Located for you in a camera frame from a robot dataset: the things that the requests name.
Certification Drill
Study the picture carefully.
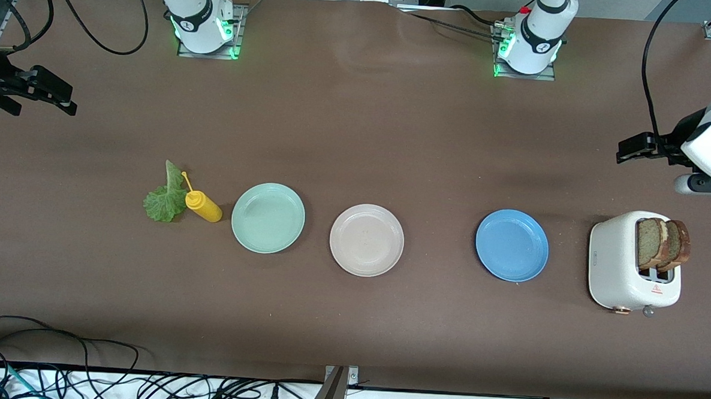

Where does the beige plate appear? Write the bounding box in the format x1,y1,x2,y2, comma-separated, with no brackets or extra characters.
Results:
327,202,406,280

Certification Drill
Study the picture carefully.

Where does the yellow squeeze bottle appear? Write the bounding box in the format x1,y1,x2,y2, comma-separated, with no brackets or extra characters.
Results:
179,171,225,223

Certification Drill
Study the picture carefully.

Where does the mint green plate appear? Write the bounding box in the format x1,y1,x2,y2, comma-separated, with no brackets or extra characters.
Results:
230,181,308,256

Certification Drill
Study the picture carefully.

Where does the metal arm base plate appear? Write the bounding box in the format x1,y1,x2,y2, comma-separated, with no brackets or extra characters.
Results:
177,1,246,61
490,23,559,81

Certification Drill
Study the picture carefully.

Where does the brown bread slice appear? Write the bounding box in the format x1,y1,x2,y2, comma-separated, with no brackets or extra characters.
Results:
658,219,693,274
634,217,672,273

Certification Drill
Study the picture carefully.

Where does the green lettuce leaf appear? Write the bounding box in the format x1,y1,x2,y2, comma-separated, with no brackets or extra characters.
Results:
142,159,191,224

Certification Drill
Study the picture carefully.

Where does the grey metal post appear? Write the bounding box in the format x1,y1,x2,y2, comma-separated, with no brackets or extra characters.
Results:
308,364,361,399

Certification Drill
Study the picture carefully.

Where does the blue plate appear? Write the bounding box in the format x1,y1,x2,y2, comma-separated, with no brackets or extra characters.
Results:
473,207,551,285

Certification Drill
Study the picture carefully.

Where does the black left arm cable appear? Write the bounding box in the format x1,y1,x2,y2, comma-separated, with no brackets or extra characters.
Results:
637,0,680,140

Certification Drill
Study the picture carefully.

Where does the white toaster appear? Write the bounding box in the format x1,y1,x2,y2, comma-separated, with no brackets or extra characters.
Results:
586,208,686,319

